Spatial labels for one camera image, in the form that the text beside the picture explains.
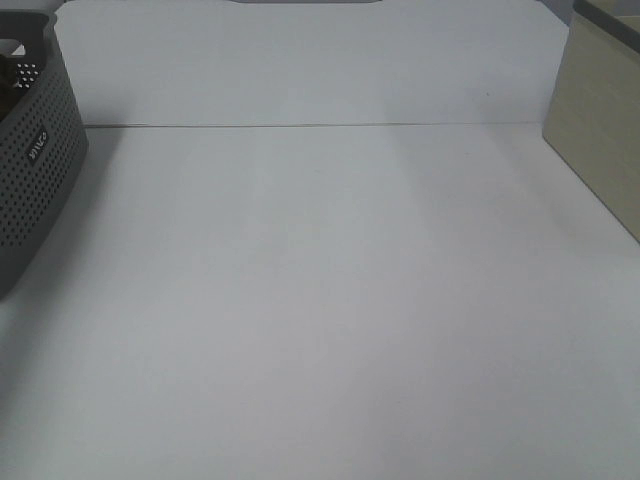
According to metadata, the brown towel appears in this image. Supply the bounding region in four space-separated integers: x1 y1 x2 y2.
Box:
0 55 18 102

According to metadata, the grey perforated plastic basket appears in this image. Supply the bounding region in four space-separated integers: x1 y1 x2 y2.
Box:
1 9 88 296

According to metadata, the beige fabric storage box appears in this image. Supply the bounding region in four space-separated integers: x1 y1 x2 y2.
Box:
543 1 639 225

